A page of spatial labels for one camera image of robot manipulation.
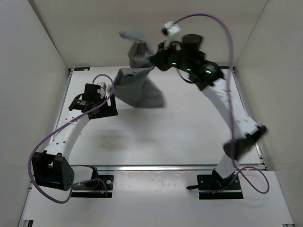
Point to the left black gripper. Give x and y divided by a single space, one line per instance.
111 109

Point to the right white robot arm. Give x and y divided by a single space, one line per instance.
212 82

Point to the right blue table label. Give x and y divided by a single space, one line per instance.
224 67

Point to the grey pleated skirt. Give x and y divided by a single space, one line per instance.
132 85

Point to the left blue table label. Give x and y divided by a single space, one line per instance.
81 69

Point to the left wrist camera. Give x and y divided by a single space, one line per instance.
103 88

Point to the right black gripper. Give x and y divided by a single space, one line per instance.
161 60

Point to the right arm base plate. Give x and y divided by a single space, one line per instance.
209 189

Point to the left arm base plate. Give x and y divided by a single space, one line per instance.
95 189

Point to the aluminium table front rail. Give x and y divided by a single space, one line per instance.
155 167

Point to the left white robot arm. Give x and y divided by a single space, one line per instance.
51 167

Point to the blue table label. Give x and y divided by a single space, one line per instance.
81 69
224 67

